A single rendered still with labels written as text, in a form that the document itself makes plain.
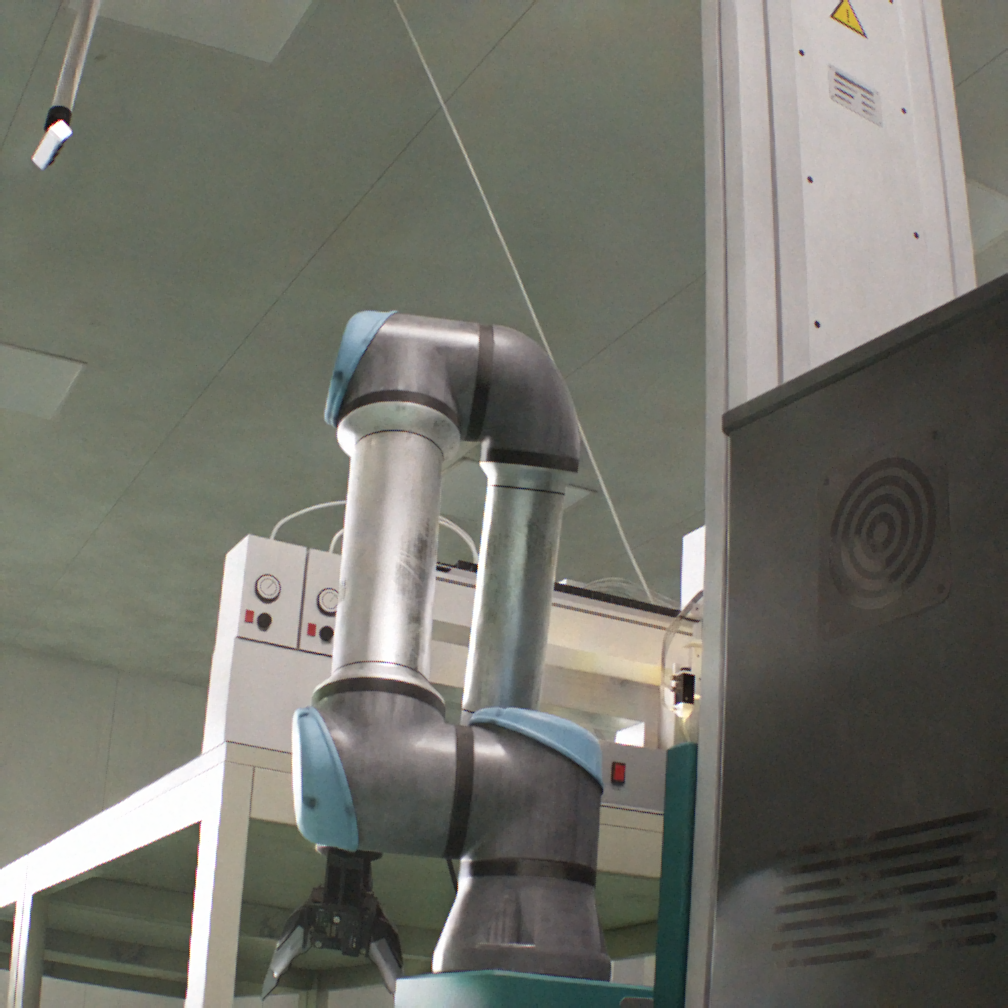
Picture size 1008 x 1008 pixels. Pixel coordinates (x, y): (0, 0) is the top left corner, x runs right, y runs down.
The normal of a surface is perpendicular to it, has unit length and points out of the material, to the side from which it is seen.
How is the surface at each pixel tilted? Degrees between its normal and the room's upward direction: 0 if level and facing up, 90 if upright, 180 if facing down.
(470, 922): 72
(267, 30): 180
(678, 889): 90
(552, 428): 108
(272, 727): 90
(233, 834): 90
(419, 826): 135
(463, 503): 180
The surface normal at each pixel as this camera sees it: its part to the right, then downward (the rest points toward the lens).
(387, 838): 0.00, 0.67
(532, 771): 0.09, -0.41
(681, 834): -0.84, -0.25
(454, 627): -0.07, 0.93
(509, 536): -0.31, -0.03
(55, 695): 0.44, -0.29
